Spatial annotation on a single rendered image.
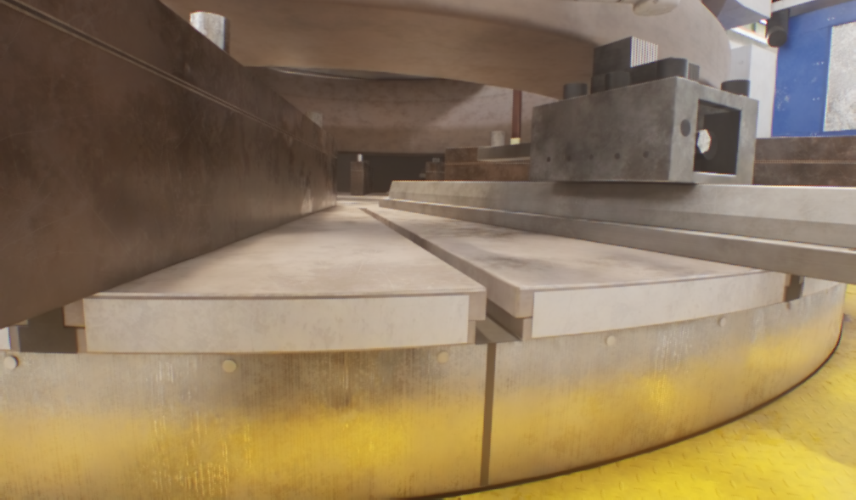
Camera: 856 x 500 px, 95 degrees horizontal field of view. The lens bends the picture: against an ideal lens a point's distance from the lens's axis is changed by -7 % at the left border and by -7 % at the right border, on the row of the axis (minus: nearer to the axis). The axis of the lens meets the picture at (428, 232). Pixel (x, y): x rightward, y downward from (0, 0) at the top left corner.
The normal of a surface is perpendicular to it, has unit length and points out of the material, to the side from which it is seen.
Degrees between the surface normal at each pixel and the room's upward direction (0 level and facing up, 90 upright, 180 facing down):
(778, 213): 72
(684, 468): 0
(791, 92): 90
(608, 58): 90
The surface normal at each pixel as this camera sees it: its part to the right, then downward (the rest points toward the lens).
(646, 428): 0.35, 0.11
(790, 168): -0.65, 0.07
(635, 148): -0.89, 0.03
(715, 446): 0.03, -0.99
